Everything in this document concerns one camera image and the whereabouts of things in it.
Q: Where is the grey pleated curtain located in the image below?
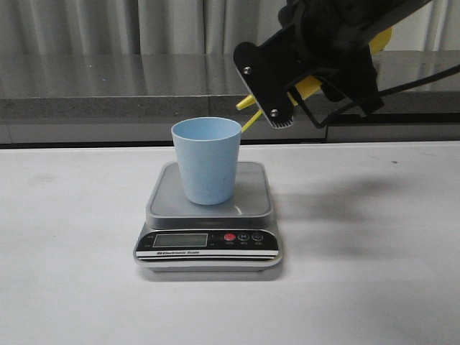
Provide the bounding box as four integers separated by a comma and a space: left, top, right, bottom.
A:
0, 0, 460, 55

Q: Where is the silver digital kitchen scale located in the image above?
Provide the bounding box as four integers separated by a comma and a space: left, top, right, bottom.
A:
133, 162, 282, 272

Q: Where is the yellow squeeze bottle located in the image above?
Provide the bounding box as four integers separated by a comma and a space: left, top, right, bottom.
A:
236, 27, 392, 133

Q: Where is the grey stone counter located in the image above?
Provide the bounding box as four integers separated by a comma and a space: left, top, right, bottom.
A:
1, 55, 459, 147

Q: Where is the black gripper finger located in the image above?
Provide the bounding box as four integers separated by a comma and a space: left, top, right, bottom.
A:
288, 66, 363, 129
233, 34, 308, 129

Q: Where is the light blue plastic cup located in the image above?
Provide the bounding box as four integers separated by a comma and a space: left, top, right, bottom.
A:
171, 117, 242, 205

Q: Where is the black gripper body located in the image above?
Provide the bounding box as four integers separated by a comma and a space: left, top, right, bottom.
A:
278, 1, 426, 117

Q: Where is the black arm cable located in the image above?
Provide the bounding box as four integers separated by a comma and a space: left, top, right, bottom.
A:
373, 63, 460, 98

